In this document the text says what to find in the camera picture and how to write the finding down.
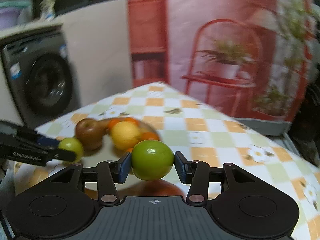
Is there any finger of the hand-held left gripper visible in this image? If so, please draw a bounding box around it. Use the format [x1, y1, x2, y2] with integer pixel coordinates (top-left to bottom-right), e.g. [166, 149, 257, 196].
[47, 149, 77, 162]
[0, 121, 60, 148]

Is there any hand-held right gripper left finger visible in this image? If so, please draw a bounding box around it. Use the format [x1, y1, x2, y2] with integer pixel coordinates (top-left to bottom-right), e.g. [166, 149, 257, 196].
[49, 152, 132, 206]

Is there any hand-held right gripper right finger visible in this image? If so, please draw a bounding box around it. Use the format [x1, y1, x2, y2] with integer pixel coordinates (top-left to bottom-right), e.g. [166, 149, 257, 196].
[174, 151, 256, 205]

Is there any green round fruit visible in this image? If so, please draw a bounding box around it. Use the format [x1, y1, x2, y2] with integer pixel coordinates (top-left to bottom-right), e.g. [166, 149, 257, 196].
[58, 137, 84, 163]
[131, 140, 175, 180]

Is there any beige plate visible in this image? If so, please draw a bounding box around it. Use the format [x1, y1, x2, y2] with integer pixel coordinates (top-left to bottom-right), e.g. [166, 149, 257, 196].
[14, 116, 190, 200]

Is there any yellow lemon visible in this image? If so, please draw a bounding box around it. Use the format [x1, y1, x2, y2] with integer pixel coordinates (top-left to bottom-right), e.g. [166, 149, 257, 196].
[110, 121, 142, 151]

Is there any grey washing machine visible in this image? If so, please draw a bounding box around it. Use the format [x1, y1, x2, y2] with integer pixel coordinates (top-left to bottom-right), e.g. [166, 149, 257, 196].
[0, 24, 82, 128]

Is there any white stone slab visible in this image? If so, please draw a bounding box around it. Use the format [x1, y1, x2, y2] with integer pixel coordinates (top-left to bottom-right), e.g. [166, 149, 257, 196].
[0, 21, 64, 47]

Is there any printed pink backdrop cloth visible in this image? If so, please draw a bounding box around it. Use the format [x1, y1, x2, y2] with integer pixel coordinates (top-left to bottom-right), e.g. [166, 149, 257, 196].
[125, 0, 320, 129]

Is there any purple plastic basin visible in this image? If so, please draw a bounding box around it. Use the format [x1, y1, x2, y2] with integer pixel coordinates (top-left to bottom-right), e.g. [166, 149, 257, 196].
[0, 7, 20, 30]

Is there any white detergent bag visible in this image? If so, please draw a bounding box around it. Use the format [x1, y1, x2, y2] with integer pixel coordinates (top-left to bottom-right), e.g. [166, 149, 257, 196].
[39, 0, 57, 20]

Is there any teal plastic basin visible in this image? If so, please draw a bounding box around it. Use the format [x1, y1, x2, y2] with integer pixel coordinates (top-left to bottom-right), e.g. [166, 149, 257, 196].
[0, 1, 25, 11]

